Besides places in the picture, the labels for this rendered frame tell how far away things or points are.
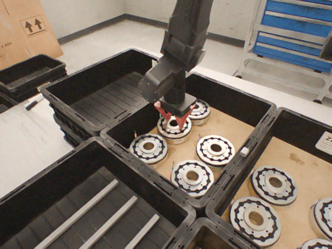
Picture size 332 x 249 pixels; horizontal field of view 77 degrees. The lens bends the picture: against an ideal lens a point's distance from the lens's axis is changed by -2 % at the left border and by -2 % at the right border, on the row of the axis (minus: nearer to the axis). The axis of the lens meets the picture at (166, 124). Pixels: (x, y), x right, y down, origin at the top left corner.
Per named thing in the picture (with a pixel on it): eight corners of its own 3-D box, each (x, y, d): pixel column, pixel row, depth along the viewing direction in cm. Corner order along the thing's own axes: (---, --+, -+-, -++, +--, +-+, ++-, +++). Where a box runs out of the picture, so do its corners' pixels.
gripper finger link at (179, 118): (180, 137, 60) (180, 113, 53) (161, 126, 63) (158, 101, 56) (194, 123, 63) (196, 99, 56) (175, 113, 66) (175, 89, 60)
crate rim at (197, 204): (191, 75, 75) (191, 69, 74) (276, 111, 61) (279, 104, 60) (98, 140, 53) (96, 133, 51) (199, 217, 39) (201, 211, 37)
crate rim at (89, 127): (132, 52, 89) (132, 46, 88) (191, 75, 75) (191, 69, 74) (40, 95, 67) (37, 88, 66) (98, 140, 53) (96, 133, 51)
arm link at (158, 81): (208, 46, 43) (175, 24, 45) (177, 73, 37) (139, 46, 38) (189, 86, 53) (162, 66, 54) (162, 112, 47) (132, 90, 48)
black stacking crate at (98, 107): (134, 72, 96) (132, 48, 88) (188, 98, 82) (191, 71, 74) (52, 117, 74) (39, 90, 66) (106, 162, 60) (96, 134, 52)
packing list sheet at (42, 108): (78, 73, 117) (78, 72, 117) (108, 86, 108) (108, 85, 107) (21, 104, 97) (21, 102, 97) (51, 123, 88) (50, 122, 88)
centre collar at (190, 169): (188, 165, 53) (188, 163, 53) (206, 174, 51) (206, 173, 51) (178, 179, 50) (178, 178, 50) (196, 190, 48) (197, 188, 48)
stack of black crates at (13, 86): (61, 100, 191) (42, 52, 161) (83, 112, 179) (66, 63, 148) (18, 125, 167) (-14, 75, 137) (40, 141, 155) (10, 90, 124)
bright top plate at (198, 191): (184, 155, 56) (184, 153, 56) (220, 173, 52) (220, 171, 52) (163, 183, 50) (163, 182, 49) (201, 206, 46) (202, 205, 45)
